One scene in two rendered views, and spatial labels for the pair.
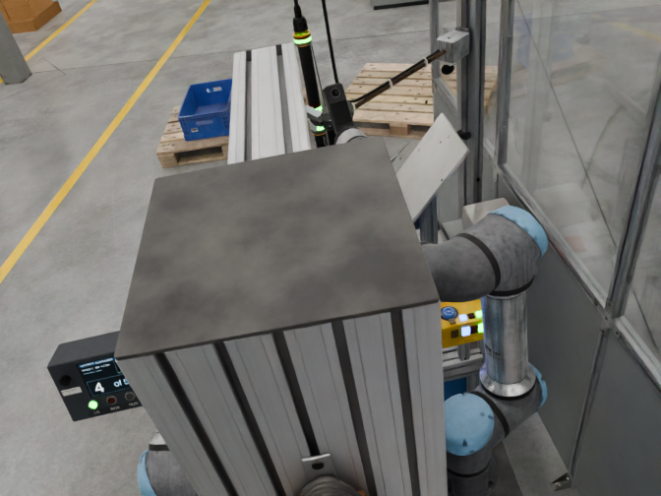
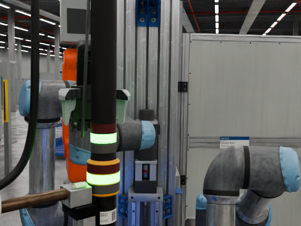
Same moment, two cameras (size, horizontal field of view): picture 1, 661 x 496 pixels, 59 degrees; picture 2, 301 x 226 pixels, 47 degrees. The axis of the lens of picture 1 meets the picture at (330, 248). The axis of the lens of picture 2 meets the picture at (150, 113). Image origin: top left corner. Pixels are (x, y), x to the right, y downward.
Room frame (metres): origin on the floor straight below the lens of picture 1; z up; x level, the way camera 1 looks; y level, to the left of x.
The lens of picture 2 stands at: (1.92, 0.01, 1.68)
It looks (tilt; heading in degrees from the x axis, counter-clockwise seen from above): 5 degrees down; 178
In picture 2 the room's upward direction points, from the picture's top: 1 degrees clockwise
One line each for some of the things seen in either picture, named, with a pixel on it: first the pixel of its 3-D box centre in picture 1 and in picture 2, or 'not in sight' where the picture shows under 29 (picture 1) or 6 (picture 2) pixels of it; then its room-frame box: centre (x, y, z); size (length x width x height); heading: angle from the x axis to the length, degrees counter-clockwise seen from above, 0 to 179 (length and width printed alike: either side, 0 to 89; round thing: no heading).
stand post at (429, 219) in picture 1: (432, 305); not in sight; (1.62, -0.36, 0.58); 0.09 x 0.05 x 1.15; 2
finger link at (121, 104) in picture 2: (312, 120); (120, 107); (1.35, -0.02, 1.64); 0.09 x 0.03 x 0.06; 34
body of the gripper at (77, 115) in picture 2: (341, 133); (89, 105); (1.26, -0.08, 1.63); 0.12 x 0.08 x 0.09; 12
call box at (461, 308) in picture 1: (463, 322); not in sight; (1.13, -0.34, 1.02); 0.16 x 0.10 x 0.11; 92
